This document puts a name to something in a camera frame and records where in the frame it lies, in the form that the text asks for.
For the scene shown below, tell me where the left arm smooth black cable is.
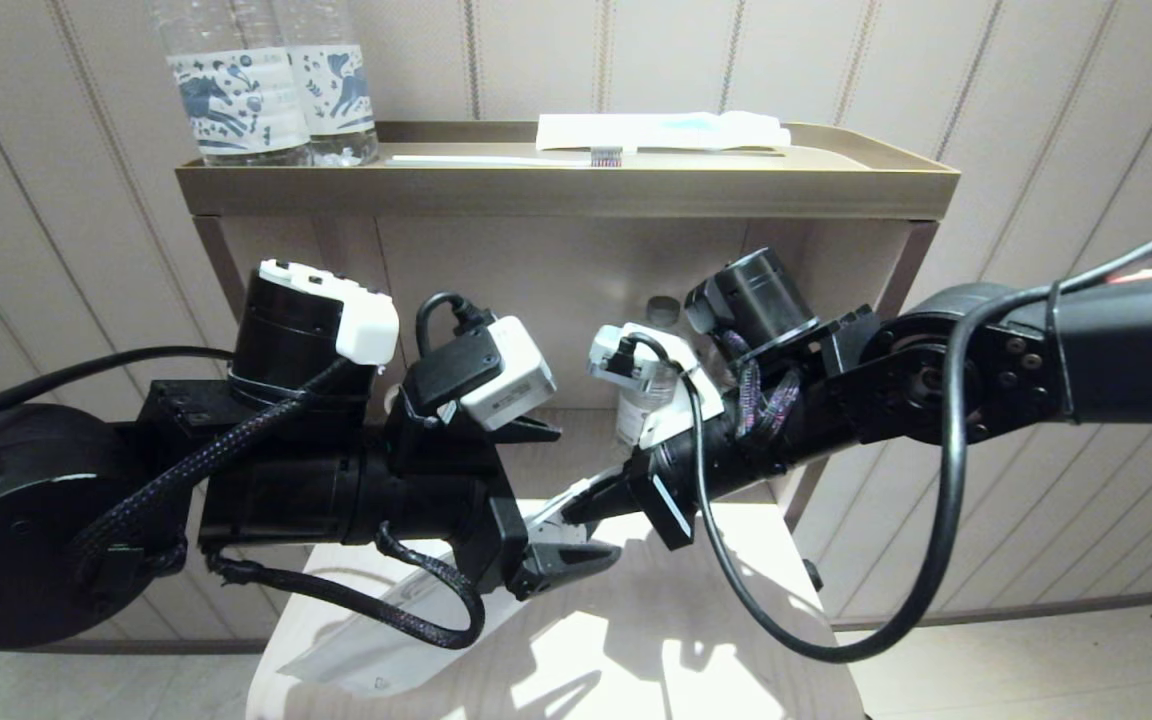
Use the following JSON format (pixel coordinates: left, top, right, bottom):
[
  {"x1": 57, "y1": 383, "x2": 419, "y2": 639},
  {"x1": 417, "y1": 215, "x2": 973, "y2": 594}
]
[{"x1": 0, "y1": 346, "x2": 237, "y2": 433}]

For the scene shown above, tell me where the brown metal shelf tray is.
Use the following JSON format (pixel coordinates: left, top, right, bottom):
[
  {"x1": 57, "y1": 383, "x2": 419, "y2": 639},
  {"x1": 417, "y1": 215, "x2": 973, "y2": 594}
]
[{"x1": 174, "y1": 122, "x2": 962, "y2": 219}]

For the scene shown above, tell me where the black left camera cable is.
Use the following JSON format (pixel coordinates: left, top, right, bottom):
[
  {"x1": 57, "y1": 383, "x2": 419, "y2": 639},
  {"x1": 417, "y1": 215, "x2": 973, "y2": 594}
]
[{"x1": 416, "y1": 292, "x2": 492, "y2": 351}]

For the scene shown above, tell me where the beige wooden shelf cabinet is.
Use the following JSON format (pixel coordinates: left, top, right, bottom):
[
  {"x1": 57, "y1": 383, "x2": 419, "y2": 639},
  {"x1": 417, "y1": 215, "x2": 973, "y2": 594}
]
[{"x1": 194, "y1": 215, "x2": 937, "y2": 511}]

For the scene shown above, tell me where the black right camera cable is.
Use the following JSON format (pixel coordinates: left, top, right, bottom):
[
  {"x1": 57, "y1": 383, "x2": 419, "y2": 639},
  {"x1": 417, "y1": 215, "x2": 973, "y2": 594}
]
[{"x1": 616, "y1": 210, "x2": 1152, "y2": 664}]

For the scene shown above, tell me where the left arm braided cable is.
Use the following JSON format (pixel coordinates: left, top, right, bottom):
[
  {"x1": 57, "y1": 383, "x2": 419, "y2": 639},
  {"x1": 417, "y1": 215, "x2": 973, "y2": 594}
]
[{"x1": 76, "y1": 360, "x2": 487, "y2": 651}]

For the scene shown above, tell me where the white toothbrush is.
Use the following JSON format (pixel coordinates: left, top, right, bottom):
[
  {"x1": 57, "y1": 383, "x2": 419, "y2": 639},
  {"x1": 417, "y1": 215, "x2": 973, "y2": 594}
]
[{"x1": 386, "y1": 147, "x2": 625, "y2": 168}]

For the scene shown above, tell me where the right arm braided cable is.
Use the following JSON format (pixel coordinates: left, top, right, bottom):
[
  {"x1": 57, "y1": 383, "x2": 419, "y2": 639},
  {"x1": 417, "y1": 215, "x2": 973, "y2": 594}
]
[{"x1": 731, "y1": 335, "x2": 803, "y2": 448}]

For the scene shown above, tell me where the large bottle blue deer label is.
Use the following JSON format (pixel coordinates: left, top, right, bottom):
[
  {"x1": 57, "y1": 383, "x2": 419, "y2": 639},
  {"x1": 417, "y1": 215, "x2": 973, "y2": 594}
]
[
  {"x1": 151, "y1": 0, "x2": 315, "y2": 168},
  {"x1": 271, "y1": 0, "x2": 380, "y2": 166}
]

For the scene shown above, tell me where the white floral zip pouch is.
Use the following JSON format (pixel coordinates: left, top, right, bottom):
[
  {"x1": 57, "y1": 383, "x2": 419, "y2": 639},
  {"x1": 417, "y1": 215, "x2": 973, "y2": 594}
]
[{"x1": 276, "y1": 478, "x2": 627, "y2": 698}]

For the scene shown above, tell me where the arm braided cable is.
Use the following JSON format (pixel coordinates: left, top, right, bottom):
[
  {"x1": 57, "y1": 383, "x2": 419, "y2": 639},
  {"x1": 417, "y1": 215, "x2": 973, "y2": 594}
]
[
  {"x1": 731, "y1": 335, "x2": 803, "y2": 448},
  {"x1": 76, "y1": 360, "x2": 487, "y2": 651}
]

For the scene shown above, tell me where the white wrapped blue toothbrush pack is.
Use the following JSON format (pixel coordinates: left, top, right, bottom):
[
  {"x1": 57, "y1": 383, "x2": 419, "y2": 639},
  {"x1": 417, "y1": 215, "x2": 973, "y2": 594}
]
[{"x1": 536, "y1": 112, "x2": 792, "y2": 153}]

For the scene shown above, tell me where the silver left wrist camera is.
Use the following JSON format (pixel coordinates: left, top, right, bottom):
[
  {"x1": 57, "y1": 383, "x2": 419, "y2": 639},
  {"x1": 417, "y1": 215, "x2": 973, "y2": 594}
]
[{"x1": 406, "y1": 316, "x2": 557, "y2": 433}]

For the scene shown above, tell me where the small clear water bottle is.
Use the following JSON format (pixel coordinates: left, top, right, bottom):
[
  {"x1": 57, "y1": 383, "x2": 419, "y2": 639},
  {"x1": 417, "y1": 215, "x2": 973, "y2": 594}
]
[{"x1": 616, "y1": 296, "x2": 684, "y2": 448}]

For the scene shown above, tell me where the black camera cable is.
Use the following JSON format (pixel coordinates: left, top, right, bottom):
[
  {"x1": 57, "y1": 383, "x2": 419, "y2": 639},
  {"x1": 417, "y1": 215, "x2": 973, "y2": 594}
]
[
  {"x1": 416, "y1": 292, "x2": 492, "y2": 351},
  {"x1": 616, "y1": 210, "x2": 1152, "y2": 664}
]

